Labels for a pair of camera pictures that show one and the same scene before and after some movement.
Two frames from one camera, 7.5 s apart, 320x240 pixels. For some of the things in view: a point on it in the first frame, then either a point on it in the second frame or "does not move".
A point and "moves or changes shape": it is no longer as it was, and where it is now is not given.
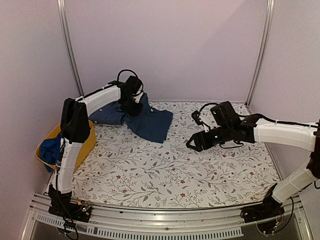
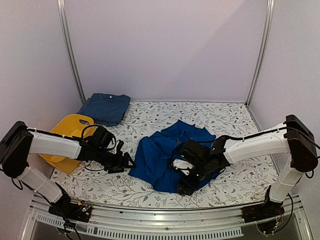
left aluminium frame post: [67, 38] does not move
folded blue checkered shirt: [110, 113] does not move
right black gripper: [197, 137] -> [182, 184]
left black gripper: [135, 112] -> [122, 164]
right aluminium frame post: [263, 52] does not move
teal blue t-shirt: [150, 124] -> [107, 108]
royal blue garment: [50, 151] moves or changes shape
